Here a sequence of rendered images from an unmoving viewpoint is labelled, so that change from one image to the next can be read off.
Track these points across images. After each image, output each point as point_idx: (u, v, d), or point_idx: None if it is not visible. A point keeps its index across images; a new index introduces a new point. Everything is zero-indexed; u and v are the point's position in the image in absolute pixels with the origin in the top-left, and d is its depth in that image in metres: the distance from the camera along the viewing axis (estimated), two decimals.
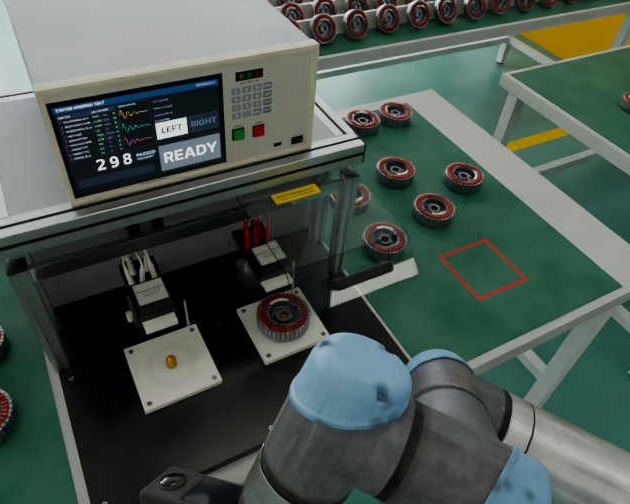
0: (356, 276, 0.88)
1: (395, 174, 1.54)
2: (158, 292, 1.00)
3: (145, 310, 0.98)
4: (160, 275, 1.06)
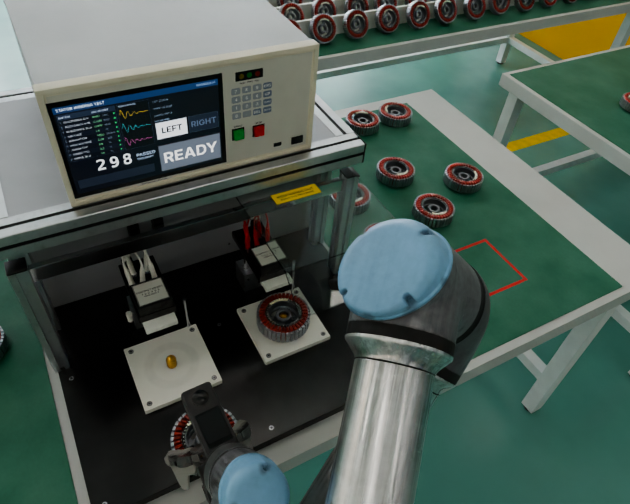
0: None
1: (395, 174, 1.54)
2: (158, 292, 1.00)
3: (145, 310, 0.98)
4: (160, 275, 1.06)
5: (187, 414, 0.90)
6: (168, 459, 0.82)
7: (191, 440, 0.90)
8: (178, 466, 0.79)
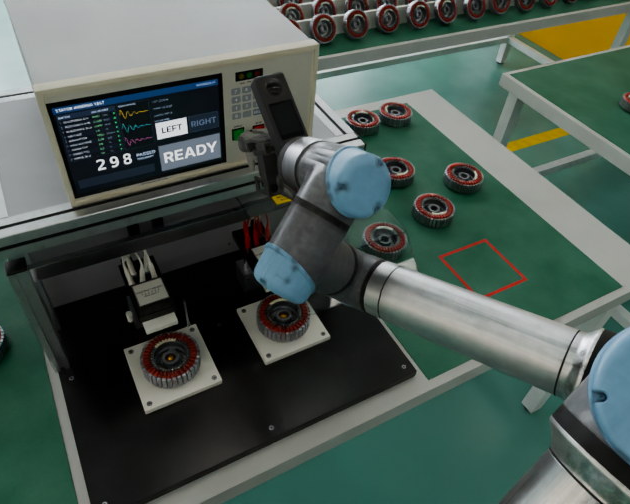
0: None
1: (395, 174, 1.54)
2: (158, 292, 1.00)
3: (145, 310, 0.98)
4: (160, 275, 1.06)
5: (155, 338, 1.05)
6: (238, 138, 0.83)
7: (158, 360, 1.04)
8: (240, 149, 0.80)
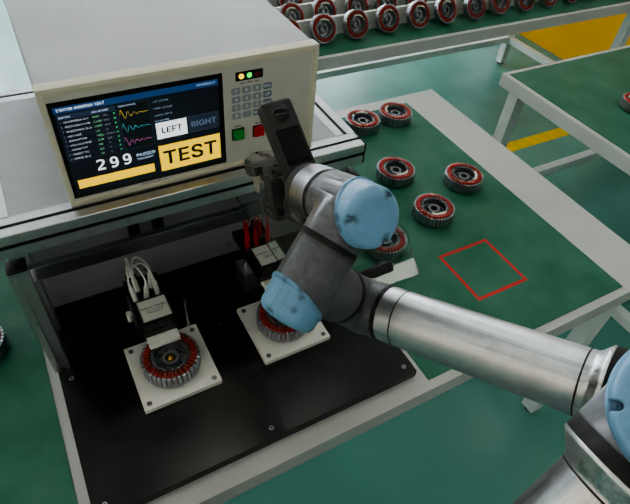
0: None
1: (395, 174, 1.54)
2: (161, 309, 1.04)
3: (149, 326, 1.02)
4: (163, 291, 1.10)
5: None
6: (245, 161, 0.84)
7: (158, 360, 1.04)
8: (246, 172, 0.80)
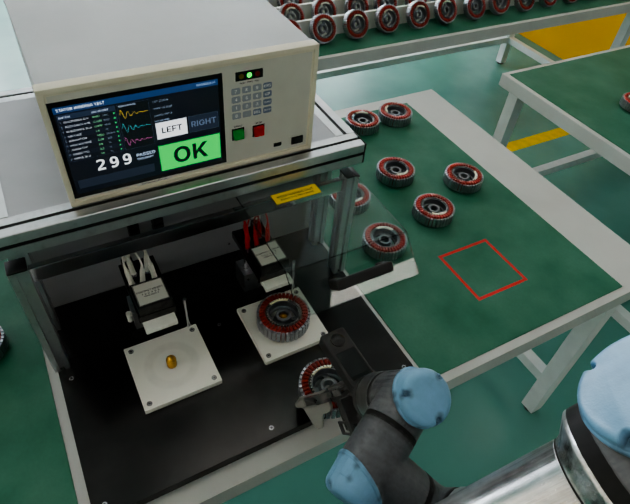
0: (356, 276, 0.88)
1: (395, 174, 1.54)
2: (158, 292, 1.00)
3: (145, 310, 0.98)
4: (160, 275, 1.06)
5: (310, 365, 1.00)
6: (304, 400, 0.92)
7: (315, 388, 0.99)
8: (318, 403, 0.89)
